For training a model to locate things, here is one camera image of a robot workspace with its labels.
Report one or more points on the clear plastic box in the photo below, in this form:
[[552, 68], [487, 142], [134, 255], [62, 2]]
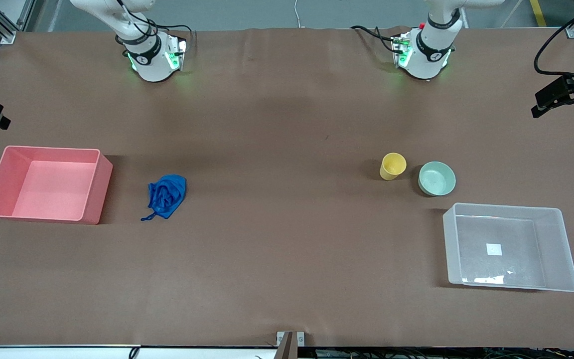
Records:
[[558, 249]]

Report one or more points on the mint green bowl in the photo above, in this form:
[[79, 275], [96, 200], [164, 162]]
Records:
[[437, 179]]

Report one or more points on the blue cloth bag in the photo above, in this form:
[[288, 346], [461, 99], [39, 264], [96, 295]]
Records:
[[168, 194]]

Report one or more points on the small white label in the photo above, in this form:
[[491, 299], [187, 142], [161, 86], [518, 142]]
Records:
[[494, 249]]

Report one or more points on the white table edge rail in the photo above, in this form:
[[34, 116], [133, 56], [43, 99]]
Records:
[[68, 353]]

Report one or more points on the pink plastic box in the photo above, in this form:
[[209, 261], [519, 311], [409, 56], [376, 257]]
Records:
[[53, 192]]

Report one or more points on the metal table edge bracket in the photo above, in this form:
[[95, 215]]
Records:
[[287, 344]]

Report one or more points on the brown table cover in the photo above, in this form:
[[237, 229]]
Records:
[[287, 149]]

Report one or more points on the yellow plastic cup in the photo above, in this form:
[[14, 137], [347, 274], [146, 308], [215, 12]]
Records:
[[392, 167]]

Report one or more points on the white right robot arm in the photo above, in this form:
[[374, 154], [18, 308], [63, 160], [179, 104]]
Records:
[[153, 66]]

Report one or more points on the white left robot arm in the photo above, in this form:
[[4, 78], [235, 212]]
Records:
[[424, 61]]

